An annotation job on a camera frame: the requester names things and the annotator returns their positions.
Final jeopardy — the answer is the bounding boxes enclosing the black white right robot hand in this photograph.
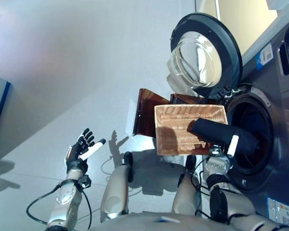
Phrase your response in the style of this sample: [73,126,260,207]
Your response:
[210,132,240,161]

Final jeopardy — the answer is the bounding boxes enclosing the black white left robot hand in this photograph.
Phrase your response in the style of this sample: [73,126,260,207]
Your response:
[65,128,107,175]

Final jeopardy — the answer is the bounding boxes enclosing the black cloth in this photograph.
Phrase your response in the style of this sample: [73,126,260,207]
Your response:
[186,117,262,154]

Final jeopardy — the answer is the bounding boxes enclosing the grey front-load washing machine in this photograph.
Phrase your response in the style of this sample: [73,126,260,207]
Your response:
[216,12,289,228]

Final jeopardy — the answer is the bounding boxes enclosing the round glass washing machine door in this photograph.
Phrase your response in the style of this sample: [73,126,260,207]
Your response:
[166,12,244,99]

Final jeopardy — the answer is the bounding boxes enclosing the rectangular wicker laundry basket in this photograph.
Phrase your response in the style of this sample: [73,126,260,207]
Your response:
[154,103,229,156]

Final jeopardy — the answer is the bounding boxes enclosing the grey left robot leg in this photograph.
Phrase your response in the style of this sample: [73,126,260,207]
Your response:
[100,151,133,223]

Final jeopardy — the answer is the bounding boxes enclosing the grey robot leg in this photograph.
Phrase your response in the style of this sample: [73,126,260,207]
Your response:
[172,155,203,216]
[100,151,133,223]

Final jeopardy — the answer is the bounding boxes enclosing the grey right robot leg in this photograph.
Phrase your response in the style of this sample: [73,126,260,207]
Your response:
[172,155,203,216]

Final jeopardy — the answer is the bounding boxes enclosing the brown transparent acrylic stool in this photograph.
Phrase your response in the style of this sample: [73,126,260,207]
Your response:
[132,88,208,139]

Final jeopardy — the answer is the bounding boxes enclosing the grey robot torso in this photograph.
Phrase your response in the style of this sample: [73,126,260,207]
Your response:
[89,213,236,231]

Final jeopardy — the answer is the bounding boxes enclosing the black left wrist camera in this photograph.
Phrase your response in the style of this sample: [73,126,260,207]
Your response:
[78,175,92,189]

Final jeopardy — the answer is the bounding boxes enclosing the thin white floor cable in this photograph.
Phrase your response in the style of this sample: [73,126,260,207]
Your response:
[101,154,145,193]

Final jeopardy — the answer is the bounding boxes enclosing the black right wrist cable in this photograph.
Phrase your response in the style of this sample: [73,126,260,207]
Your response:
[191,157,234,219]

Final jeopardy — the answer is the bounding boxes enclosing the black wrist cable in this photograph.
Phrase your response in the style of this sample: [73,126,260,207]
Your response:
[26,184,92,231]
[191,157,234,219]

